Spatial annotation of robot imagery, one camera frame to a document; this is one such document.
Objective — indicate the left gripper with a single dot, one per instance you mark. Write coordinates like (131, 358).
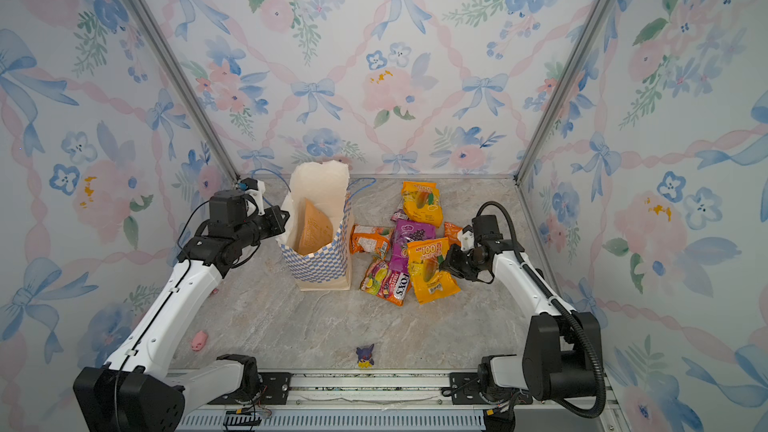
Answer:
(271, 214)

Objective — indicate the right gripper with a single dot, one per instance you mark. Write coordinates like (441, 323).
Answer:
(451, 263)

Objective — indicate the yellow mango candy bag front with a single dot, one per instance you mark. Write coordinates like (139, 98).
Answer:
(429, 281)

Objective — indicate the yellow mango candy bag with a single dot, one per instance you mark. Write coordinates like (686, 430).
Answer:
(429, 281)
(421, 203)

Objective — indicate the blue checkered paper bag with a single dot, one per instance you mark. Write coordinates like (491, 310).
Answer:
(329, 187)

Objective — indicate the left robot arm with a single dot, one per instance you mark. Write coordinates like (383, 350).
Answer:
(133, 390)

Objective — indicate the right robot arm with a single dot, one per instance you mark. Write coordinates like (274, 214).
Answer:
(561, 359)

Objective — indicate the orange corn chips bag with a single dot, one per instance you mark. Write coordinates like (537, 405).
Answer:
(453, 233)

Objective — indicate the purple grape candy bag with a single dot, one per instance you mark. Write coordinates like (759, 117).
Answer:
(405, 232)

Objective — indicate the yellow mango candy bag rear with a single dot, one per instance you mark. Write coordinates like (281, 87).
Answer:
(421, 203)

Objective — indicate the Fox's fruits candy bag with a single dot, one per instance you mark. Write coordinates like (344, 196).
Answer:
(382, 282)

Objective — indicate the orange snack bag left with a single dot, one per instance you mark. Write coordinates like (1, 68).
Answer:
(373, 240)

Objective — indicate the purple toy figure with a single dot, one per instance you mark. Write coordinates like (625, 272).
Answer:
(365, 356)

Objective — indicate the pink toy pig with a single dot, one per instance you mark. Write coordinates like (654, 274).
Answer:
(198, 341)

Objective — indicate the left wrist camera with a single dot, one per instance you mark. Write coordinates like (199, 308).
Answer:
(230, 209)

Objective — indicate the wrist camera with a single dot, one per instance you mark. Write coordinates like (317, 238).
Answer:
(483, 229)
(230, 209)

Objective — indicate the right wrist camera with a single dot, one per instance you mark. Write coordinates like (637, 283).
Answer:
(483, 229)

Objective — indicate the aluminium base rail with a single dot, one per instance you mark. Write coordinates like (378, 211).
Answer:
(382, 400)

